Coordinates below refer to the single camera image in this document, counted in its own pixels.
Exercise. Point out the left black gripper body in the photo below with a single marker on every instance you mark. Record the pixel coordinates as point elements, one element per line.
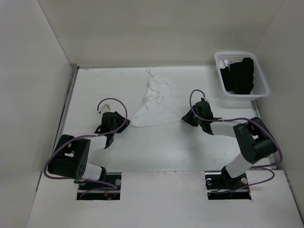
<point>118,123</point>

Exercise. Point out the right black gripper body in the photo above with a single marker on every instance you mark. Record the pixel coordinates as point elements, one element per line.
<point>192,119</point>

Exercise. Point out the white tank top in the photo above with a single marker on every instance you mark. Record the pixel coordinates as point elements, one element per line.
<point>160,104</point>

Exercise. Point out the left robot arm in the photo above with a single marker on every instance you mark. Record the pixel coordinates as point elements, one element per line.
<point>70,158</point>

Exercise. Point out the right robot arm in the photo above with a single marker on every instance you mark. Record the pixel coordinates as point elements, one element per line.
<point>252,136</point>

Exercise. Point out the black tank top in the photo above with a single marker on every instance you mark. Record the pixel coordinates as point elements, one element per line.
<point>239,77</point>

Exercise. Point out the small white cloth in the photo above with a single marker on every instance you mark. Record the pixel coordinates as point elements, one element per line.
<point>222,64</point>

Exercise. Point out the white plastic basket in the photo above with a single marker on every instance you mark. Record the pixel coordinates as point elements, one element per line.
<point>260,85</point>

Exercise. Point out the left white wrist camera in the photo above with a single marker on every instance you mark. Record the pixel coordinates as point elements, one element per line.
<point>106,108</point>

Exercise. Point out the metal table edge rail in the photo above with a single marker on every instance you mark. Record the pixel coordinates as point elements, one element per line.
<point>66,104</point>

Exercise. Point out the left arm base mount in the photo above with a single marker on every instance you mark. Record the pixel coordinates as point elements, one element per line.
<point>109,188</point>

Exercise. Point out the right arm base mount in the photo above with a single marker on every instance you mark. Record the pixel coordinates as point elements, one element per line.
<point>218,190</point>

